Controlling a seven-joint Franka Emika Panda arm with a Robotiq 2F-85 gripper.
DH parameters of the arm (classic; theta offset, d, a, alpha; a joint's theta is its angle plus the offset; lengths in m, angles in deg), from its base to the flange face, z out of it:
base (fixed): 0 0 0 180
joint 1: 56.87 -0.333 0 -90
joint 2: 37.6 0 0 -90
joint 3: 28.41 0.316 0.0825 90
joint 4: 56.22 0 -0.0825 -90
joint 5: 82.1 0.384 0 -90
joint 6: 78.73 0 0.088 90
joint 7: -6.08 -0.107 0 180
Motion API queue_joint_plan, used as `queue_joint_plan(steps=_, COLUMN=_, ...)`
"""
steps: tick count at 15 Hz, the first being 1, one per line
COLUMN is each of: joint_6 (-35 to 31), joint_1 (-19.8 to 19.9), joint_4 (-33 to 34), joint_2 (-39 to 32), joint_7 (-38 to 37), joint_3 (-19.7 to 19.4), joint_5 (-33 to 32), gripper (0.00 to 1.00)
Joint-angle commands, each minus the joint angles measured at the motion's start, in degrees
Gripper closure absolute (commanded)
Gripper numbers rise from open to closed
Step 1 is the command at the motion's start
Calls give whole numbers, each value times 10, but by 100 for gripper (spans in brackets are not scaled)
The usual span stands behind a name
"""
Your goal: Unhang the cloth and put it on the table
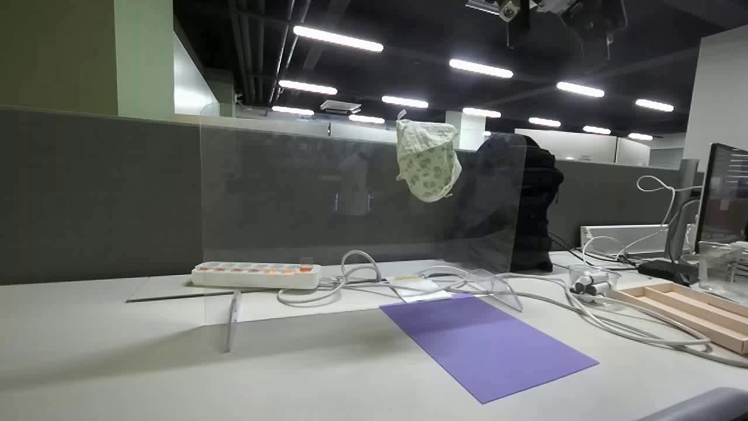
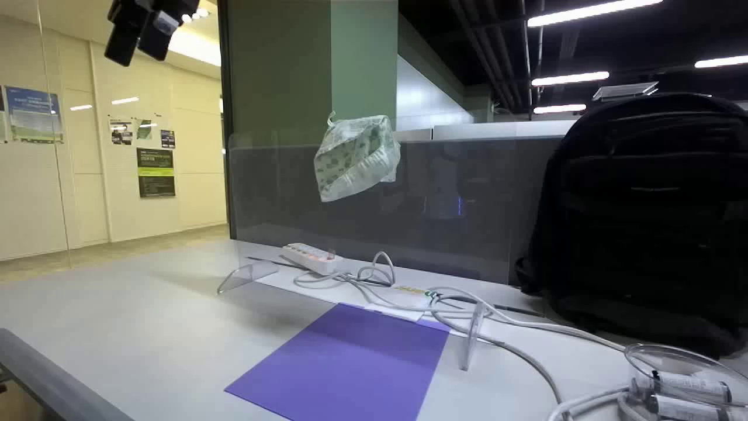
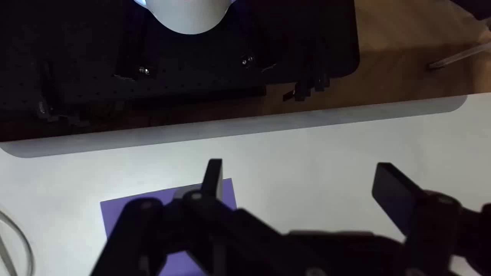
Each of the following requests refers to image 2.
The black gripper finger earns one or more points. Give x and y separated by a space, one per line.
160 36
121 37

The white green patterned cloth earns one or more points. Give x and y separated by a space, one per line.
353 159

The white power strip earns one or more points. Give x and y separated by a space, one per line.
309 257

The gray partition panel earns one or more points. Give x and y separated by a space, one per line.
468 202

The purple mat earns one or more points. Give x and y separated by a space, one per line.
351 366

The long ceiling light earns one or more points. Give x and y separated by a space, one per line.
592 9

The gray object behind backpack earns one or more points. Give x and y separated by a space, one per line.
621 90

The black backpack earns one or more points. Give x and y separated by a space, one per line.
646 218

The small photo wall poster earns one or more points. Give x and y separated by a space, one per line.
119 130

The small green wall poster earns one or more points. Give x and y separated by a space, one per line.
146 129

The small dark wall poster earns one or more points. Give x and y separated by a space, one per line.
166 139

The blue wall poster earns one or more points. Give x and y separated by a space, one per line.
34 115

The dark green wall sign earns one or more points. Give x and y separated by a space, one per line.
154 159

